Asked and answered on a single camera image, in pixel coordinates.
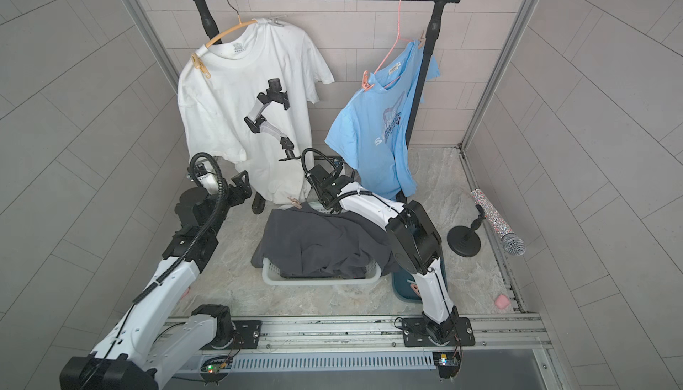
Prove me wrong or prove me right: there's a beige clothespin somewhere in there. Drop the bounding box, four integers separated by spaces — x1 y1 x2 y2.
417 31 426 49

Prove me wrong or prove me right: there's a white t-shirt black print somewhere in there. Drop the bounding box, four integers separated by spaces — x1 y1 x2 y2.
177 18 334 204

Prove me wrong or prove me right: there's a white laundry basket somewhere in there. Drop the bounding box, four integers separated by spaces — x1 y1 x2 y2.
263 258 382 286

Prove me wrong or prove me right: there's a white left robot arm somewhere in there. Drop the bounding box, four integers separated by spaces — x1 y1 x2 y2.
59 153 252 389

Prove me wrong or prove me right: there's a white clothespin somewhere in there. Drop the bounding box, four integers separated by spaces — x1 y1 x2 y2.
268 18 285 27

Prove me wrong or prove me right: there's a pink wire hanger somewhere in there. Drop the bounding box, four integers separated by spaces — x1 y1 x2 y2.
362 0 413 90

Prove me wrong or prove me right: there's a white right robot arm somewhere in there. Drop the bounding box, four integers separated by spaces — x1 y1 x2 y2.
300 148 476 347

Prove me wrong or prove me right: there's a light pink clothespin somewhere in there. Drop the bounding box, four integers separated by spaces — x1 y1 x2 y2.
288 196 302 210

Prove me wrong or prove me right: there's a pink object on floor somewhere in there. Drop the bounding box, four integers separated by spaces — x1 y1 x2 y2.
494 294 512 310

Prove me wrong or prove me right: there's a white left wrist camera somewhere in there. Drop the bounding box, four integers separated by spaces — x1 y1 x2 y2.
188 159 219 194

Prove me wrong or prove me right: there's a dark grey t-shirt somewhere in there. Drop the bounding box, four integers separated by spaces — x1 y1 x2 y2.
251 203 400 279

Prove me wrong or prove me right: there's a teal clothespin tray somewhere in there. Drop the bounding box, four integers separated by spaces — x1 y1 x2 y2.
391 258 452 304

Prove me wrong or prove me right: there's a glitter microphone on stand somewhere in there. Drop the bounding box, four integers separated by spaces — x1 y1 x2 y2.
446 189 526 258

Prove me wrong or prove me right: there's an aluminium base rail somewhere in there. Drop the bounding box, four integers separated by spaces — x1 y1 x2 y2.
100 312 551 375

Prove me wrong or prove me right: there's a light blue t-shirt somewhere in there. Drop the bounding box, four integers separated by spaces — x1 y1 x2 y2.
325 42 423 199

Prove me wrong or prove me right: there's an orange plastic hanger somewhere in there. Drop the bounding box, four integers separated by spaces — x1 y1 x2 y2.
205 0 258 50

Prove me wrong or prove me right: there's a yellow clothespin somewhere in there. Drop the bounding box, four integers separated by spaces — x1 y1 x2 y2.
191 52 212 79

